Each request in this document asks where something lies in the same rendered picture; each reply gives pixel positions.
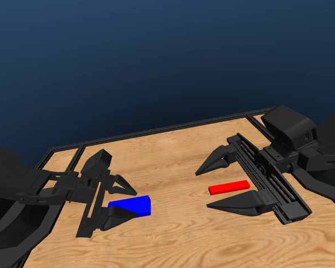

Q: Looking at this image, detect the black table frame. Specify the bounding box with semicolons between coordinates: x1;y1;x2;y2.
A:
33;106;281;182

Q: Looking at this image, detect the thin red peg bar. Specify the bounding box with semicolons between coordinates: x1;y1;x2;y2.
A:
208;180;251;196

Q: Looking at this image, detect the blue hollow socket block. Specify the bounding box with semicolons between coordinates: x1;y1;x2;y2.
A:
108;195;152;218

